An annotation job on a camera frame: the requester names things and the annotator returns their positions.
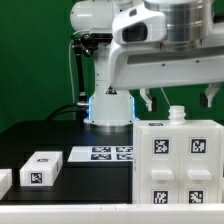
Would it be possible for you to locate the white cabinet door panel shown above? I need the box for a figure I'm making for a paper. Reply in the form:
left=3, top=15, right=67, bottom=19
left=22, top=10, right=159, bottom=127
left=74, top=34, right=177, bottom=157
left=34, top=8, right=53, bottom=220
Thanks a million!
left=139, top=130, right=180, bottom=204

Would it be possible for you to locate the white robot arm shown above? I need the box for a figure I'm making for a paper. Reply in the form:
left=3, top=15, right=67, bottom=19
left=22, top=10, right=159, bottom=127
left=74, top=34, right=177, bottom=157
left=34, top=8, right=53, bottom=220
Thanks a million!
left=70, top=0, right=224, bottom=127

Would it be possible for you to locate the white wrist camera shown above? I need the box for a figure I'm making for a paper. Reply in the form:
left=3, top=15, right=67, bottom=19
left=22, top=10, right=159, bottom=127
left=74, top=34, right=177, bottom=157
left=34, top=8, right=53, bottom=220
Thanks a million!
left=112, top=5, right=167, bottom=45

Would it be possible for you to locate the black cable bundle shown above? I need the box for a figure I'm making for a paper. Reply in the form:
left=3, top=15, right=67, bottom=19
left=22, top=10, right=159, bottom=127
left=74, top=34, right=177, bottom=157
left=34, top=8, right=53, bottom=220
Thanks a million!
left=43, top=103, right=88, bottom=122

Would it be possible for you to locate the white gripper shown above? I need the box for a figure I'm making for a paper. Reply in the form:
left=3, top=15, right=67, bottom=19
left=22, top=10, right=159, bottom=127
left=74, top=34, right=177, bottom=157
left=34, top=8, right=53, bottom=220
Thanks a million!
left=109, top=36, right=224, bottom=111

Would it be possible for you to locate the white part at left edge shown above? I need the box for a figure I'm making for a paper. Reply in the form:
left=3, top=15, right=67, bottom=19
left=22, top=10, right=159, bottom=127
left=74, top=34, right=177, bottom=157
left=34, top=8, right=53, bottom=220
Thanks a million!
left=0, top=169, right=12, bottom=200

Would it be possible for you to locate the white front table rail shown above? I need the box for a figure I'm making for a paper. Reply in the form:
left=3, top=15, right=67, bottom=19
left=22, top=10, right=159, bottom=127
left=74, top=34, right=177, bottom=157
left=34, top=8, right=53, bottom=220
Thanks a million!
left=0, top=204, right=224, bottom=224

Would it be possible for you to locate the white cabinet top knob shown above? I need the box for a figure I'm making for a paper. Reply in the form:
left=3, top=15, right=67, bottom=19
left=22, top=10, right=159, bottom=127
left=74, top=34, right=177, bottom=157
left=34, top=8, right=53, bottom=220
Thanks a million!
left=169, top=105, right=186, bottom=125

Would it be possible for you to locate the white marker base plate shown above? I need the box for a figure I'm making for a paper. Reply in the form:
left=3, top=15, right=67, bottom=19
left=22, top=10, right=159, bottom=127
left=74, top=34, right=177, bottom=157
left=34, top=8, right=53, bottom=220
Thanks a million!
left=68, top=146, right=133, bottom=162

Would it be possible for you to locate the white cabinet body box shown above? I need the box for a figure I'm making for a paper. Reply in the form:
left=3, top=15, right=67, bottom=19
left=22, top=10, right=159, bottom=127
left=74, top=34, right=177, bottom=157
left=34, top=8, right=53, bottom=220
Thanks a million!
left=132, top=120, right=224, bottom=205

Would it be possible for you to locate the white block with marker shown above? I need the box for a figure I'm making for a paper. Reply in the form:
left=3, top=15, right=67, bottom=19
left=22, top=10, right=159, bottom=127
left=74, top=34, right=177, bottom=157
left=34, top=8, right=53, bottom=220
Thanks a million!
left=20, top=151, right=63, bottom=186

